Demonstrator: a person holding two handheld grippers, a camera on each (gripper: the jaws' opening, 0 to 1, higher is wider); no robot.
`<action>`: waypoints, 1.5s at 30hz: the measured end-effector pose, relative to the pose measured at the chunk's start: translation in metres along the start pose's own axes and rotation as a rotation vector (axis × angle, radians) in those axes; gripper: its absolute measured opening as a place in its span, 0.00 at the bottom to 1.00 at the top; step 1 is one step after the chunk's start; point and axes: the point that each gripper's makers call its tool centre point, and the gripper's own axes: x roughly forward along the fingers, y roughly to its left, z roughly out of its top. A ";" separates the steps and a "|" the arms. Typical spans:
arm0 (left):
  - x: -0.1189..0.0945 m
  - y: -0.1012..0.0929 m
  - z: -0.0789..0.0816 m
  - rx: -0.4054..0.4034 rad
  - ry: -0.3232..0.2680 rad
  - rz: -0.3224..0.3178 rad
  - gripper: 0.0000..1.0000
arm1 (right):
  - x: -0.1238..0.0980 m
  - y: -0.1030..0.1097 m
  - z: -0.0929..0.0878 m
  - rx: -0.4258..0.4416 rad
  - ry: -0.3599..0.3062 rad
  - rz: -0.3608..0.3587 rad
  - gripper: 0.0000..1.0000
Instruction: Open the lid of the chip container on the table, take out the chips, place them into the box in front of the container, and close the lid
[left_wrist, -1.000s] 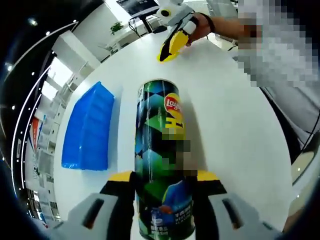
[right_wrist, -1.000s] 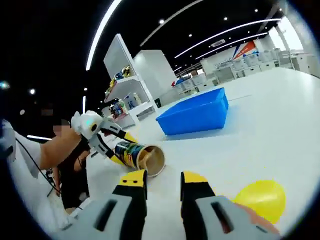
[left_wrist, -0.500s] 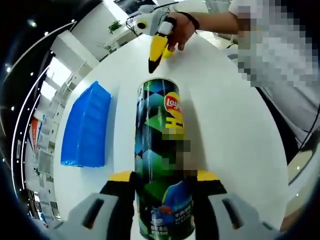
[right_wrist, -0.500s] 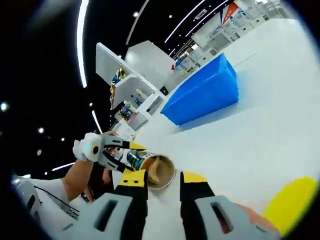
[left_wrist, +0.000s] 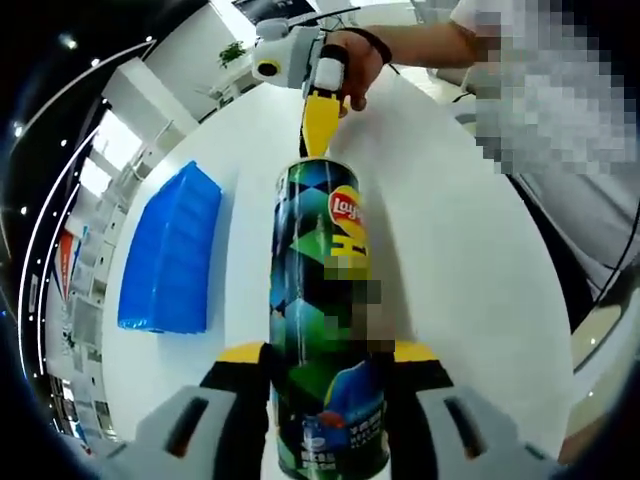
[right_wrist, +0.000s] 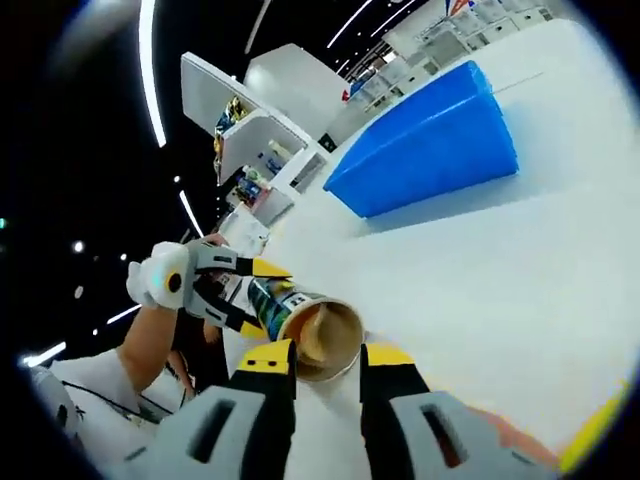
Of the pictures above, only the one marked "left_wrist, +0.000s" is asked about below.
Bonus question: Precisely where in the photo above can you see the green potted plant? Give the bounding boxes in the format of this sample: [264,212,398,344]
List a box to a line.
[218,42,247,70]

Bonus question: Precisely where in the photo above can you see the green black chip container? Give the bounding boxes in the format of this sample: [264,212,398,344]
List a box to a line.
[269,155,396,479]

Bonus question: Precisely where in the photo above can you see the black cable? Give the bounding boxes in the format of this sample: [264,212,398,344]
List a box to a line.
[592,234,640,309]

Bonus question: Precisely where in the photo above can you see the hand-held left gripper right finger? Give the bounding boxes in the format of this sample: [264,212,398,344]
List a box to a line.
[389,342,559,480]

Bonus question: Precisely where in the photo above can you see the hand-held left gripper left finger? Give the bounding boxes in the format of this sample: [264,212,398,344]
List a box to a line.
[99,342,274,480]

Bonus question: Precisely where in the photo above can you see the person's right hand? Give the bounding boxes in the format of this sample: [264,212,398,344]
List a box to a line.
[322,28,386,112]

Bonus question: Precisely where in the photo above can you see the row of white desks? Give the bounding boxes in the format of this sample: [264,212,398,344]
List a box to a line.
[47,199,134,444]

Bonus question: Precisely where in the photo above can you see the white table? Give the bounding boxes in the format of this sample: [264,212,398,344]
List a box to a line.
[64,64,576,480]

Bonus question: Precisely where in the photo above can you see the blue plastic box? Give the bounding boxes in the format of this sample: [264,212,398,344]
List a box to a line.
[117,160,223,335]

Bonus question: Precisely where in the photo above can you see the orange blue wall poster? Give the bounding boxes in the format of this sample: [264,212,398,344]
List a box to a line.
[58,228,77,301]

